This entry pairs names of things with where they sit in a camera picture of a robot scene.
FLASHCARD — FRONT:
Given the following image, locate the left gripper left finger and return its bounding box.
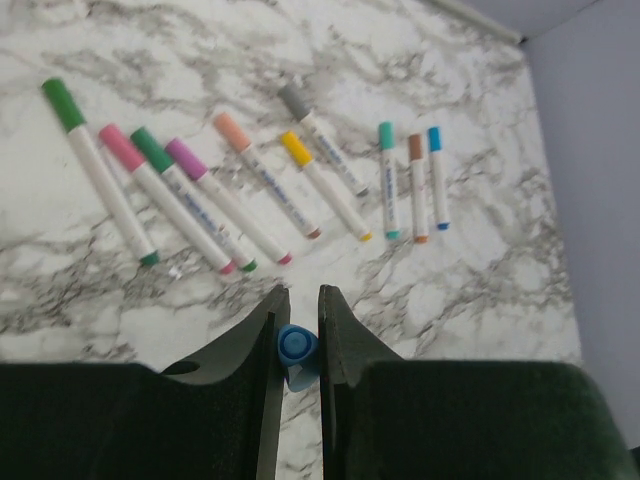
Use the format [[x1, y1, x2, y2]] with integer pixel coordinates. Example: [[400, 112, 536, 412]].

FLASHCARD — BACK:
[[159, 285, 290, 479]]

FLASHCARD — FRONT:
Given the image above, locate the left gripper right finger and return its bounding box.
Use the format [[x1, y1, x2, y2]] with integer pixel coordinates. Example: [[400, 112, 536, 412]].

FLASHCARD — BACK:
[[318, 285, 401, 479]]

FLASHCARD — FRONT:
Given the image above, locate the light blue pen cap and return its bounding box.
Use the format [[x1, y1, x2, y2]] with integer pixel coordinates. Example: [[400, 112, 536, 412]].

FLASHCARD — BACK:
[[277, 324, 320, 392]]

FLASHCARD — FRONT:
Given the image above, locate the brown cap marker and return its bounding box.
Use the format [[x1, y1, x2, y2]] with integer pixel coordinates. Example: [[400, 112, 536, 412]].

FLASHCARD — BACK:
[[408, 134, 429, 244]]

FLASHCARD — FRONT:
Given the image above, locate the teal cap marker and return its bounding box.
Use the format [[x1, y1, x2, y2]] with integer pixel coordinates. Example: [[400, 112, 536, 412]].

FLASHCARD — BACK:
[[378, 121, 401, 240]]

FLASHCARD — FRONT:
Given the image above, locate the blue marker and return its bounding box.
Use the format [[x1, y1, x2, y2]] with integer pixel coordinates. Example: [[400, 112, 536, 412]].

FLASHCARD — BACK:
[[427, 127, 451, 231]]

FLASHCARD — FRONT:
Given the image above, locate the yellow cap marker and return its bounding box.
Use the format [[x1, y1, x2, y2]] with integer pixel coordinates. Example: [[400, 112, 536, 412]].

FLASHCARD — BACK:
[[280, 131, 372, 242]]

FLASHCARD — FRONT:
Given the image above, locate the peach cap marker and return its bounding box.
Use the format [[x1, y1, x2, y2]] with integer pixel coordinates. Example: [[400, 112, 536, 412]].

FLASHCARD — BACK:
[[213, 112, 321, 239]]

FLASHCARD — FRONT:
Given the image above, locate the grey cap marker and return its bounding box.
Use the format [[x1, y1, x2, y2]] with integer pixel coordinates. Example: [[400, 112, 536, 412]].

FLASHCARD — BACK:
[[277, 82, 369, 198]]

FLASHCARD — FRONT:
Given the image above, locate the pink cap marker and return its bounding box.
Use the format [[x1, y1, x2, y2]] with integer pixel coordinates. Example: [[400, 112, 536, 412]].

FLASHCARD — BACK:
[[99, 124, 235, 275]]

